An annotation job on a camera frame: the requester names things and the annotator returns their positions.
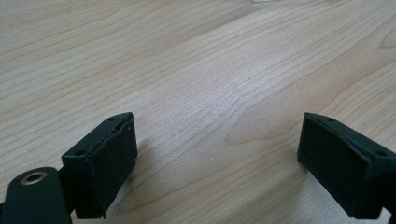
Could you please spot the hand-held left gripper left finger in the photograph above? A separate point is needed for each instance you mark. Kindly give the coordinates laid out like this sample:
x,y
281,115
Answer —
x,y
102,168

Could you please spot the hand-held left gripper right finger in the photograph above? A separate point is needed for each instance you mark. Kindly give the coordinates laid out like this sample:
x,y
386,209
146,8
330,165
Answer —
x,y
339,168

